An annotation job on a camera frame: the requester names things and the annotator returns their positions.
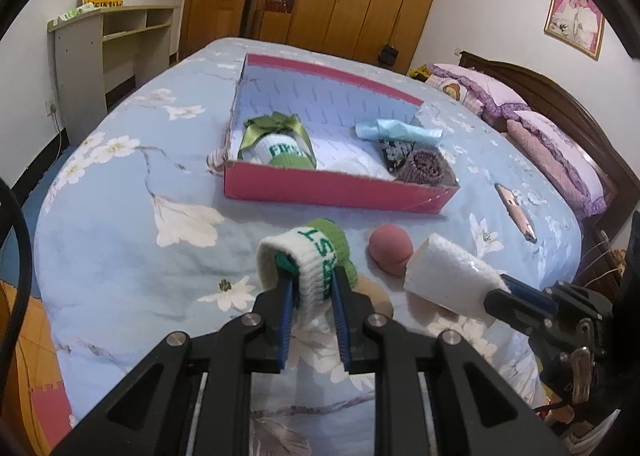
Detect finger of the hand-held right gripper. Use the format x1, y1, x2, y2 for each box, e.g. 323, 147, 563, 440
499, 274, 568, 313
482, 289, 551, 335

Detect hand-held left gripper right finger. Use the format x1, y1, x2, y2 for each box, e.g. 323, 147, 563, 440
327, 270, 571, 456

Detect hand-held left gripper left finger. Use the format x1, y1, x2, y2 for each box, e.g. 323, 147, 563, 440
50, 276, 297, 456

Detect white towel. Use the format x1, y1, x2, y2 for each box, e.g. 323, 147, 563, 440
404, 233, 511, 322

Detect green and white sock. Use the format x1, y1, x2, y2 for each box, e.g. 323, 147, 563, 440
256, 217, 360, 324
240, 129, 313, 168

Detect pink cardboard box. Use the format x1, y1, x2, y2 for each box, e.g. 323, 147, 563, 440
223, 53, 461, 214

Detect brown sock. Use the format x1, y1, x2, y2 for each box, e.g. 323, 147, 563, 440
397, 149, 453, 185

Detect dark patterned triangular pouch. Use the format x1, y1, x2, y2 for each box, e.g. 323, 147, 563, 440
377, 137, 416, 174

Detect blue face mask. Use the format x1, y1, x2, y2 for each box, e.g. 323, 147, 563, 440
355, 119, 445, 142

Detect tan rolled cloth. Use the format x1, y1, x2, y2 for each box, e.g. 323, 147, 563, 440
352, 276, 396, 319

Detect pink smartphone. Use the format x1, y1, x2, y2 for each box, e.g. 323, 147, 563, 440
494, 182, 538, 243

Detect pink rolled sock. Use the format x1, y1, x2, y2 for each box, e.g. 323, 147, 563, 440
369, 225, 415, 277

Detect pink fuzzy cushion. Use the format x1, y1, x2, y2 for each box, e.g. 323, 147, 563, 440
506, 119, 556, 172

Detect blue floral blanket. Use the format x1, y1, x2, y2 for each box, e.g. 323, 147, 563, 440
32, 36, 583, 456

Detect pink purple pillows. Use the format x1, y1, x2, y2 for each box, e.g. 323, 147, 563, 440
459, 51, 626, 247

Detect purple frilled cartoon pillow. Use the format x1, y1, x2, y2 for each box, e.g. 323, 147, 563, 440
430, 64, 531, 119

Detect beige shelf unit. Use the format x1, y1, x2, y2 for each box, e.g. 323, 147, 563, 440
47, 5, 176, 144

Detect green and white packet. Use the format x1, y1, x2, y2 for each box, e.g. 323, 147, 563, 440
52, 6, 96, 23

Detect black cable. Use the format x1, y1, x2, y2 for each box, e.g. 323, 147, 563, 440
0, 176, 36, 352

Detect framed wall photo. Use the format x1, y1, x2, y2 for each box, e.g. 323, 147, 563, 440
544, 0, 606, 61

